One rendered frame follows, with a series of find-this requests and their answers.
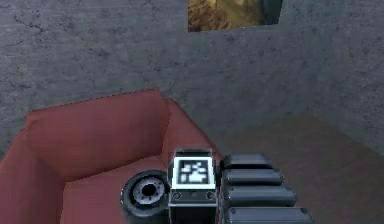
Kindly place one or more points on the brown framed wall picture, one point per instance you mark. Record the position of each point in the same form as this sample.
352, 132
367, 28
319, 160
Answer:
226, 13

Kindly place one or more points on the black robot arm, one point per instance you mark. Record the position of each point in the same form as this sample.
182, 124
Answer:
256, 195

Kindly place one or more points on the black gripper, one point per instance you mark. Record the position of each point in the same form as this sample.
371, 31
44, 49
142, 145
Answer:
146, 193

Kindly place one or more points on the red armchair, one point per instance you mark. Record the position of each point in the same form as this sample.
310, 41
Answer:
83, 143

